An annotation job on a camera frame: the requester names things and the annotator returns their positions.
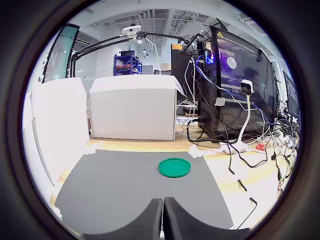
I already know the round green lid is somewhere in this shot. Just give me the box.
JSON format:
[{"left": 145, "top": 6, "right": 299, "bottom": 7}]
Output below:
[{"left": 158, "top": 157, "right": 192, "bottom": 179}]

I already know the dark grey mat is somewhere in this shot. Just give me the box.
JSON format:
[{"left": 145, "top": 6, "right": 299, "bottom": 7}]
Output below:
[{"left": 55, "top": 149, "right": 236, "bottom": 237}]

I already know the white tape piece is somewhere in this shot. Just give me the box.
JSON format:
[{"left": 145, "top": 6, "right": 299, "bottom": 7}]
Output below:
[
  {"left": 187, "top": 144, "right": 210, "bottom": 159},
  {"left": 49, "top": 197, "right": 63, "bottom": 222}
]

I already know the white power strip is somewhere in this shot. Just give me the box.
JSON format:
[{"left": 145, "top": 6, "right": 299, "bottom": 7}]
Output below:
[{"left": 219, "top": 144, "right": 238, "bottom": 155}]

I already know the white cardboard box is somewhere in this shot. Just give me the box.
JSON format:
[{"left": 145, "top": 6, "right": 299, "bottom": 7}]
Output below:
[{"left": 88, "top": 74, "right": 186, "bottom": 141}]

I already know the white partition panel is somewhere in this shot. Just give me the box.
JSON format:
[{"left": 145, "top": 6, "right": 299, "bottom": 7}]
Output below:
[
  {"left": 22, "top": 91, "right": 56, "bottom": 188},
  {"left": 32, "top": 77, "right": 90, "bottom": 187}
]

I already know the blue shelf rack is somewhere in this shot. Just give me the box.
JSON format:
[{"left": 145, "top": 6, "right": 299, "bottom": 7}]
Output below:
[{"left": 113, "top": 51, "right": 143, "bottom": 76}]

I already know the black computer tower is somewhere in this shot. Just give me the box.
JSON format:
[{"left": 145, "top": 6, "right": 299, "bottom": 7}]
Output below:
[{"left": 197, "top": 24, "right": 276, "bottom": 144}]

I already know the black screen with orange label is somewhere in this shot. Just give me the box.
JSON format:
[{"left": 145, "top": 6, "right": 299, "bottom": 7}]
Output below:
[{"left": 171, "top": 42, "right": 191, "bottom": 76}]

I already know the black monitor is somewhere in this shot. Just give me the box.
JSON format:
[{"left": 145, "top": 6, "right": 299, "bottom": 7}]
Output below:
[{"left": 282, "top": 70, "right": 301, "bottom": 118}]

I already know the white webcam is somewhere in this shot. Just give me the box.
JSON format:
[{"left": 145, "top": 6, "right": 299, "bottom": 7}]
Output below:
[{"left": 121, "top": 24, "right": 142, "bottom": 40}]

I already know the teal banner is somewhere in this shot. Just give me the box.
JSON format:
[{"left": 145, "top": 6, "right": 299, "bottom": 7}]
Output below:
[{"left": 38, "top": 23, "right": 81, "bottom": 83}]

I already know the black camera cable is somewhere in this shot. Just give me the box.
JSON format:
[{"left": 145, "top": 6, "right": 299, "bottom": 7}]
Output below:
[{"left": 227, "top": 149, "right": 259, "bottom": 231}]

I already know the white camera on gooseneck stand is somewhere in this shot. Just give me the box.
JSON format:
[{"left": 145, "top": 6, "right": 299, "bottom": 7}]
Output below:
[{"left": 224, "top": 78, "right": 255, "bottom": 154}]

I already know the white hanging cable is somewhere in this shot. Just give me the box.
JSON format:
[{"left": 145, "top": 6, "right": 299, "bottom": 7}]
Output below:
[{"left": 144, "top": 37, "right": 162, "bottom": 75}]

